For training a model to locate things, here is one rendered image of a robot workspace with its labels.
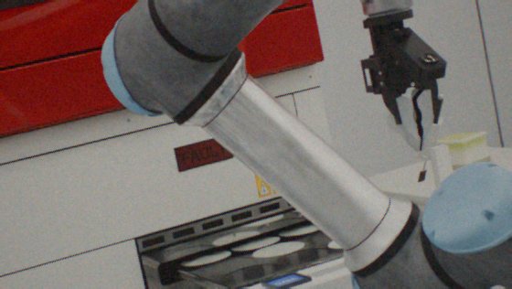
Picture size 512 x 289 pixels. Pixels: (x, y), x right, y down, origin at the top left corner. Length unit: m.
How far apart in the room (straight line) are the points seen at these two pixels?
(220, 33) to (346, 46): 2.80
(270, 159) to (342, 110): 2.69
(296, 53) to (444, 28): 2.07
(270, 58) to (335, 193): 0.88
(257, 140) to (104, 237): 0.86
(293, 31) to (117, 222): 0.51
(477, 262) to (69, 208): 0.99
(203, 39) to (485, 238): 0.38
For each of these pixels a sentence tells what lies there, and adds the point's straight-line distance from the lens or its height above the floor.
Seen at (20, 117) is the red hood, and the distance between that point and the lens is 2.01.
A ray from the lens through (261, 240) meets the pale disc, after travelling 2.23.
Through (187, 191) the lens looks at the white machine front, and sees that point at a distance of 2.16.
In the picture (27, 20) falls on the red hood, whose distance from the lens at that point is 2.02.
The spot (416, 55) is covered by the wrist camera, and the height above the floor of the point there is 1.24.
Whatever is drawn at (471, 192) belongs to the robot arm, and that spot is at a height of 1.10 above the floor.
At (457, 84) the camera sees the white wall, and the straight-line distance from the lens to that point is 4.25.
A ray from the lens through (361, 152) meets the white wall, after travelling 4.03.
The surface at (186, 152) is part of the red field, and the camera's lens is 2.15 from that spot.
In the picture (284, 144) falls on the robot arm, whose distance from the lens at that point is 1.30.
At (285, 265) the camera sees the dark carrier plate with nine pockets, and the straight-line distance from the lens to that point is 1.98.
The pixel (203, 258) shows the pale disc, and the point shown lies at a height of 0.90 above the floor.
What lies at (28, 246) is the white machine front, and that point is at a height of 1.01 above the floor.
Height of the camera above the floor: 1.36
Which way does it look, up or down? 7 degrees down
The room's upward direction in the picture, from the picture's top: 12 degrees counter-clockwise
